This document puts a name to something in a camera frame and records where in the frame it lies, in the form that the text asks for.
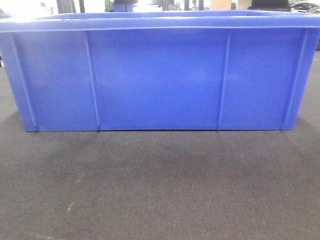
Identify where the large blue plastic bin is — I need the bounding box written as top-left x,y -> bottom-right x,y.
0,10 -> 320,132

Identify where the black mesh office chair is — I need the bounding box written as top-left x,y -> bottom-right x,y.
247,0 -> 291,12

